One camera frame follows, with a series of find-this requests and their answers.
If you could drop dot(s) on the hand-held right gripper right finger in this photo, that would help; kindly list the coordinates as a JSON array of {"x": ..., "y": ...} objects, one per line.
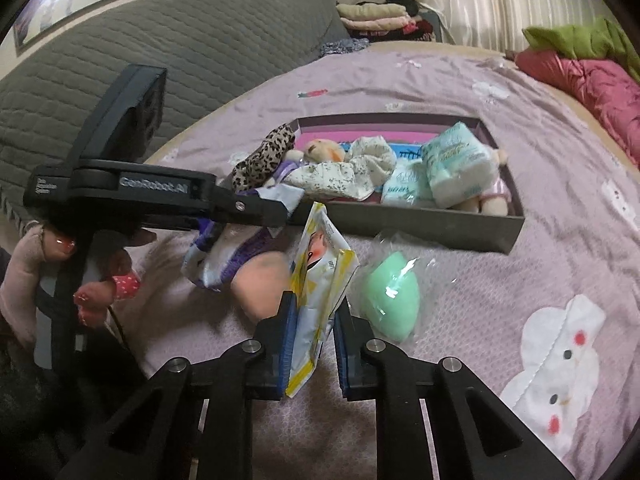
[{"x": 342, "y": 355}]

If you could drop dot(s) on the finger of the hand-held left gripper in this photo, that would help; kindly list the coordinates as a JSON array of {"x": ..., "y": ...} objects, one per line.
[{"x": 250, "y": 207}]

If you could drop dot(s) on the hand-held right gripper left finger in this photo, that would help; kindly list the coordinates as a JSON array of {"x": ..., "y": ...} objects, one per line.
[{"x": 287, "y": 340}]

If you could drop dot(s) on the leopard print scrunchie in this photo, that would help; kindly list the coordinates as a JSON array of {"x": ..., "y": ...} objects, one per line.
[{"x": 265, "y": 155}]

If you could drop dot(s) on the purple and white packet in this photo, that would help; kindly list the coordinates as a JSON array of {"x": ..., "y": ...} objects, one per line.
[{"x": 215, "y": 265}]

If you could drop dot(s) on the yellow wet wipe pack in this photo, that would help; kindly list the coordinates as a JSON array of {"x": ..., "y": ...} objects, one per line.
[{"x": 320, "y": 270}]

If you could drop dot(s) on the teddy bear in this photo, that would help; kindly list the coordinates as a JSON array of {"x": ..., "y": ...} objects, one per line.
[
  {"x": 487, "y": 195},
  {"x": 325, "y": 150}
]

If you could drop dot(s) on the white floral scrunchie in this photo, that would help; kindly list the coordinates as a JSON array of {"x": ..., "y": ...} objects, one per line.
[{"x": 350, "y": 175}]

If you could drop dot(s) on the grey cardboard box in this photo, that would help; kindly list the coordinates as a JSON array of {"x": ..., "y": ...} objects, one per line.
[{"x": 425, "y": 230}]

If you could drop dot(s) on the white green tissue pack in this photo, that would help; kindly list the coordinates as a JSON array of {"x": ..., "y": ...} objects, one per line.
[{"x": 405, "y": 185}]

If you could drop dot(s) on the mint patterned tissue pack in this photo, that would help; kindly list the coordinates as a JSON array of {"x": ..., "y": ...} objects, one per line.
[{"x": 457, "y": 160}]

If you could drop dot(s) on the person's left hand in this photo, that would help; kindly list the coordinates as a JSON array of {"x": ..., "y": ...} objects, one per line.
[{"x": 95, "y": 305}]

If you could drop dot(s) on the peach foam sponge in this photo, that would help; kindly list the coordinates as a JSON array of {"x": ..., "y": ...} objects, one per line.
[{"x": 260, "y": 285}]

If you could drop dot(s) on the green sponge in plastic bag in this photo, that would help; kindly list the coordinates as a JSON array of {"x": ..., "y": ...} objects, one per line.
[{"x": 390, "y": 290}]

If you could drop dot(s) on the pink and blue book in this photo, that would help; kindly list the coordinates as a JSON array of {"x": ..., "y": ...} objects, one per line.
[{"x": 330, "y": 136}]

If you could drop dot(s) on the grey quilted headboard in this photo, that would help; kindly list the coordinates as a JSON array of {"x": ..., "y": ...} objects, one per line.
[{"x": 175, "y": 50}]

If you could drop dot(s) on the blue knitted cloth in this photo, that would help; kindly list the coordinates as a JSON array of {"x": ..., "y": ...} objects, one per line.
[{"x": 345, "y": 47}]

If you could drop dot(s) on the pink folded garment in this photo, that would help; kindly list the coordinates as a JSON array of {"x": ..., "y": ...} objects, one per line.
[{"x": 380, "y": 24}]

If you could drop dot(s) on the purple printed bed sheet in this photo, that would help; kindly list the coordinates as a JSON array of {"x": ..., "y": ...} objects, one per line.
[{"x": 550, "y": 240}]

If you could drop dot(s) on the black garment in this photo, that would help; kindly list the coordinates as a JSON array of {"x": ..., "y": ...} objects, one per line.
[{"x": 402, "y": 2}]

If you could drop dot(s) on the striped cream curtain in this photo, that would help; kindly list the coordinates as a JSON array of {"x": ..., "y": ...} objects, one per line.
[{"x": 500, "y": 0}]

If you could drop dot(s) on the green blanket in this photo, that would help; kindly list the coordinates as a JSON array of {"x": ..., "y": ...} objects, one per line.
[{"x": 575, "y": 40}]

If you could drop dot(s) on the pink quilt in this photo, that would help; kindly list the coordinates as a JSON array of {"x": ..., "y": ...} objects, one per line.
[{"x": 600, "y": 95}]

